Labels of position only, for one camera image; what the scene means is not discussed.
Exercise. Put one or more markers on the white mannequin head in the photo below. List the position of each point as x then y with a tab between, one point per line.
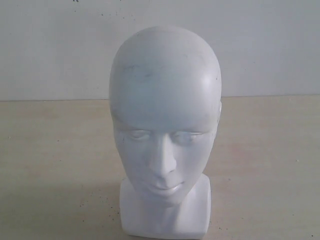
165	92

